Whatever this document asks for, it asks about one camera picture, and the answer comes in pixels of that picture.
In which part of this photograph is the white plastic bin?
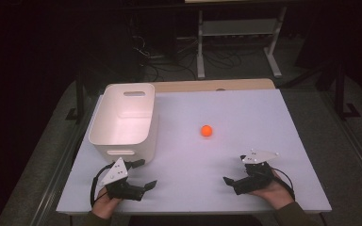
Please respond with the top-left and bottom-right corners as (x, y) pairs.
(88, 82), (159, 165)

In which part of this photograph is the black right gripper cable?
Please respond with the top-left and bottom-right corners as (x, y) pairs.
(273, 169), (296, 202)

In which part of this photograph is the orange ball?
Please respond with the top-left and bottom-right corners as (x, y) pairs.
(200, 124), (214, 138)

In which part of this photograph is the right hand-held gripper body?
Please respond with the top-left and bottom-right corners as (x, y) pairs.
(232, 150), (280, 196)

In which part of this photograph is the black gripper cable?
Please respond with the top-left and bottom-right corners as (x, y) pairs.
(273, 169), (296, 202)
(90, 162), (116, 207)

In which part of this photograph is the black metal stand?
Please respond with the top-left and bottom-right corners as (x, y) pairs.
(333, 60), (361, 121)

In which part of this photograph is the tangle of floor cables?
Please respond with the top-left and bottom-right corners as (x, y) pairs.
(131, 32), (199, 82)

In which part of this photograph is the white metal stand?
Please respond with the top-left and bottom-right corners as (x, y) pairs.
(195, 5), (288, 80)

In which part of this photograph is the person's left hand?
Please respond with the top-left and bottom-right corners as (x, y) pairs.
(91, 186), (123, 219)

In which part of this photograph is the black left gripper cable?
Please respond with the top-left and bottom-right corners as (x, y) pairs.
(90, 162), (116, 207)

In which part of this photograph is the person's right hand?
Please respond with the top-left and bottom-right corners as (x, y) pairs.
(249, 169), (295, 211)

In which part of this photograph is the white board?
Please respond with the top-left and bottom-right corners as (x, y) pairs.
(56, 89), (333, 216)

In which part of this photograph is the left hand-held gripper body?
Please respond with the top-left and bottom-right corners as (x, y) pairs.
(98, 157), (145, 202)

